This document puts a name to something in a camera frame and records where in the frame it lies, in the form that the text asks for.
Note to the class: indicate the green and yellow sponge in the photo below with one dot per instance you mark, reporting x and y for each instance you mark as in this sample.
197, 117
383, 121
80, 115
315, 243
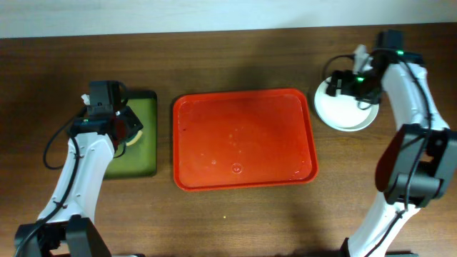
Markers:
135, 138

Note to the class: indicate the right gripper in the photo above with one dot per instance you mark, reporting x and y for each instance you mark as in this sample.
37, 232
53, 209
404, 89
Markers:
351, 85

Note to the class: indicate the light green plate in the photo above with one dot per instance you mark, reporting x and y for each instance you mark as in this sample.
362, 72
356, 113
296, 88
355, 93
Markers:
371, 123

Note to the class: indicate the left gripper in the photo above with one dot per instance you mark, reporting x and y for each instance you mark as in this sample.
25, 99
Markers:
132, 122

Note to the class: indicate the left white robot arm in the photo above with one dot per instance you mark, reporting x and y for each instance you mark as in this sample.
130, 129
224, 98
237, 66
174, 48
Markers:
105, 124

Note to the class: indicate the white plate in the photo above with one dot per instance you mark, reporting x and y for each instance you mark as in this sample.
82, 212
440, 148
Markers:
322, 100

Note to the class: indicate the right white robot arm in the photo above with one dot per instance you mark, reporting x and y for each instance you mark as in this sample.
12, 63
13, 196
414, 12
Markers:
420, 161

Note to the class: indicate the red plastic serving tray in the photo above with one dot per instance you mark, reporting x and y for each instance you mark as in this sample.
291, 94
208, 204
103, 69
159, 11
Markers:
242, 139

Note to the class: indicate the black tray with green liquid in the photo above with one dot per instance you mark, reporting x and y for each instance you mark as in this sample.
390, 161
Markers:
139, 160

